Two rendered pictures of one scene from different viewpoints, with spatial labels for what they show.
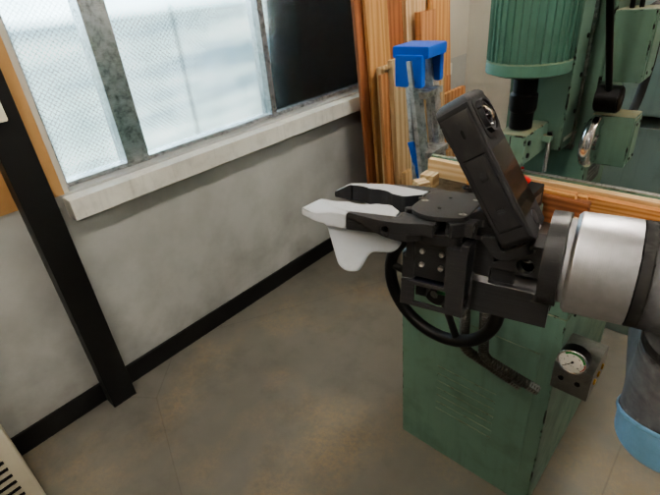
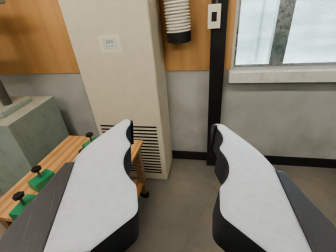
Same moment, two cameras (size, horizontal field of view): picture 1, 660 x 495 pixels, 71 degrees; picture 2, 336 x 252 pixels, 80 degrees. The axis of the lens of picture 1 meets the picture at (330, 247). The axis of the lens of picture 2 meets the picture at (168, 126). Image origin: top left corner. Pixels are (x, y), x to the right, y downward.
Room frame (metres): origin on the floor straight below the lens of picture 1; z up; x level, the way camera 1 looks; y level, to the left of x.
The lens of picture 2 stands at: (0.34, -0.10, 1.30)
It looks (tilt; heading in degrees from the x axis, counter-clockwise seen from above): 32 degrees down; 59
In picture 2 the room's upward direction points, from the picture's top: 5 degrees counter-clockwise
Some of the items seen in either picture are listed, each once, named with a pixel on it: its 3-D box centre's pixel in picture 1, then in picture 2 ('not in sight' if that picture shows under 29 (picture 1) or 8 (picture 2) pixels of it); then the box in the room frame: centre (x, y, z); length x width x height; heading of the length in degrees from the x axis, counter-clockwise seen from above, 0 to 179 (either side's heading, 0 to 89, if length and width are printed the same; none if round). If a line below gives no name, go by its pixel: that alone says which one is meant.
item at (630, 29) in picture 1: (634, 43); not in sight; (1.09, -0.73, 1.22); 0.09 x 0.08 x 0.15; 135
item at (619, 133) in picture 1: (613, 137); not in sight; (1.07, -0.71, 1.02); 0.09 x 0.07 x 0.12; 45
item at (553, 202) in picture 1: (533, 204); not in sight; (0.92, -0.47, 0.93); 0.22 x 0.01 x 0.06; 45
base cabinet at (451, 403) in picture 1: (507, 334); not in sight; (1.14, -0.55, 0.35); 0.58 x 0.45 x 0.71; 135
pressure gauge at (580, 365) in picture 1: (574, 360); not in sight; (0.72, -0.50, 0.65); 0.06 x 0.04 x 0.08; 45
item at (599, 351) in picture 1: (579, 366); not in sight; (0.76, -0.55, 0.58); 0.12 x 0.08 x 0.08; 135
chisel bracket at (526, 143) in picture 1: (522, 143); not in sight; (1.06, -0.48, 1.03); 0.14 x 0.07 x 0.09; 135
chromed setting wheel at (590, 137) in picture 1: (591, 141); not in sight; (1.05, -0.65, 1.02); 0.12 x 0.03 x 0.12; 135
